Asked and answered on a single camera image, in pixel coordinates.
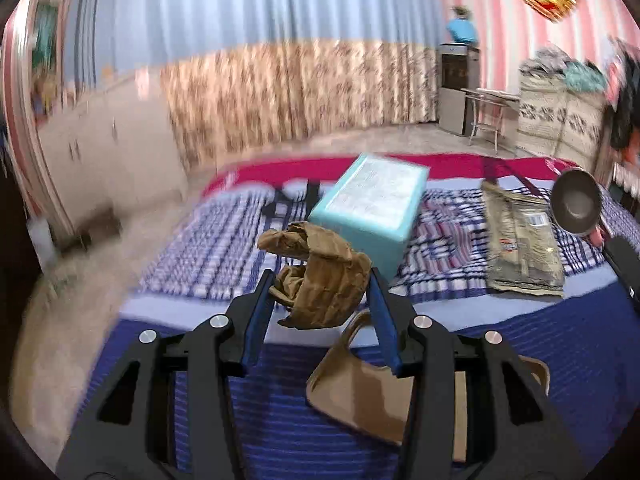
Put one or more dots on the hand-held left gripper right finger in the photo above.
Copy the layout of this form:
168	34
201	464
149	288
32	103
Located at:
385	320

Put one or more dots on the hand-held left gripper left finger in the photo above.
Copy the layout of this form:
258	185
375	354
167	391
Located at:
257	320

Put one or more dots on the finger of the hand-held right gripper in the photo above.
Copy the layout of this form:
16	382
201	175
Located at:
625	260

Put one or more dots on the brown paper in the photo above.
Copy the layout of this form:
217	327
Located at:
320	270

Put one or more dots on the white lace cloth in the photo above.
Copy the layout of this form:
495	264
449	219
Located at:
627	172

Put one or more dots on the olive snack bag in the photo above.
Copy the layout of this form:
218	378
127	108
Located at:
525	245

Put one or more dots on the teal cardboard box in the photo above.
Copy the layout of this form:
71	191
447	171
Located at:
370	210

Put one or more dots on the row of hanging clothes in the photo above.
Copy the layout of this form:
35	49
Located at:
625	110

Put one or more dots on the pile of folded clothes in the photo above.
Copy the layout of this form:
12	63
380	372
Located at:
580	77

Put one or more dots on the small folding table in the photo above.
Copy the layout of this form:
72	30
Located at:
495	94

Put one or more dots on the beige low cabinet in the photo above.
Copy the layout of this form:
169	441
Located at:
115	150

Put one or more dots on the grey water dispenser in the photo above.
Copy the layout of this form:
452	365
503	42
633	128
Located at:
455	85

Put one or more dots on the blue cloth bundle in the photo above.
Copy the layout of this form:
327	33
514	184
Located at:
462	30

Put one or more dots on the blue and floral curtain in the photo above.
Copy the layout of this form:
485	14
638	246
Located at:
280	35

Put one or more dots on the metal frame stool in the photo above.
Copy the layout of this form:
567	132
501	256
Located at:
482	127

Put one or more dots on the framed green wall picture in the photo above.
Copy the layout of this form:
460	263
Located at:
46	35

